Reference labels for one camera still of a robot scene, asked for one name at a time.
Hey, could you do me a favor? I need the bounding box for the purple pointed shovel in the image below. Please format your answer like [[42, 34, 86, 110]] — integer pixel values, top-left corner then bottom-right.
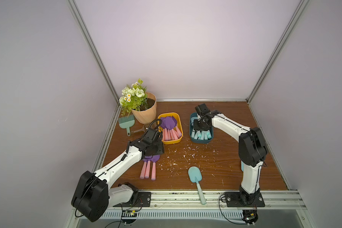
[[162, 119, 169, 141]]

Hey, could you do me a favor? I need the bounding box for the beige flower pot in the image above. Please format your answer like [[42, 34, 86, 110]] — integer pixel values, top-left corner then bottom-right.
[[132, 92, 157, 124]]

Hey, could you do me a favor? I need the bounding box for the artificial flower plant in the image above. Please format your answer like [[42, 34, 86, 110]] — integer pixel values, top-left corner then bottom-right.
[[119, 79, 149, 116]]

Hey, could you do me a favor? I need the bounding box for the purple square shovel pink handle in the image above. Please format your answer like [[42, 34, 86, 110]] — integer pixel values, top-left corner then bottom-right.
[[175, 126, 182, 138]]

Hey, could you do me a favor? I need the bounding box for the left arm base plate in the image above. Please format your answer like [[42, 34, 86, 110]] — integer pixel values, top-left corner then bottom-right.
[[114, 192, 151, 208]]

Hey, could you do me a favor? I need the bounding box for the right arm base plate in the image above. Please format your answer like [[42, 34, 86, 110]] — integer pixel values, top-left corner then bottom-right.
[[224, 192, 266, 208]]

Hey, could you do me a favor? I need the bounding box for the aluminium front rail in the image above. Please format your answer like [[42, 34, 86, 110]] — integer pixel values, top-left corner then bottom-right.
[[100, 190, 307, 213]]

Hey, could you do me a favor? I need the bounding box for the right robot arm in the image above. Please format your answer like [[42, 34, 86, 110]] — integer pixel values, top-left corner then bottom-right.
[[193, 104, 268, 205]]

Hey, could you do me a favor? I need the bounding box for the yellow storage box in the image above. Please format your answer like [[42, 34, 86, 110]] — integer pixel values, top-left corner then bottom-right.
[[158, 113, 183, 145]]

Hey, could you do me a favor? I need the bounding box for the dark teal storage box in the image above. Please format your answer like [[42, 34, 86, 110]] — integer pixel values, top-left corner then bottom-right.
[[189, 112, 214, 144]]

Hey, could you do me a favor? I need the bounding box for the right circuit board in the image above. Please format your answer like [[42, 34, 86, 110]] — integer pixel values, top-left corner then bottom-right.
[[242, 210, 258, 226]]

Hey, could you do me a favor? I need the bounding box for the green small brush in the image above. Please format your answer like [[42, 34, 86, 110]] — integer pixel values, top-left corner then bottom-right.
[[118, 115, 135, 136]]

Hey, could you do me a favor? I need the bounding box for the purple shovel lowest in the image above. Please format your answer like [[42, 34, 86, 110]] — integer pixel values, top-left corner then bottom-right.
[[166, 129, 172, 141]]

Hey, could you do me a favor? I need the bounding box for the circuit board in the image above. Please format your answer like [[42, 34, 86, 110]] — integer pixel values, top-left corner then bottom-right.
[[242, 210, 258, 226], [121, 211, 138, 225]]

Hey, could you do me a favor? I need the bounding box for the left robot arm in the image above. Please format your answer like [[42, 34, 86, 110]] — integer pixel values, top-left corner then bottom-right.
[[71, 128, 164, 222]]

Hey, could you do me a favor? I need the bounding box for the left circuit board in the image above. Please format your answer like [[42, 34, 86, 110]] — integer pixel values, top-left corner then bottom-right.
[[121, 211, 138, 225]]

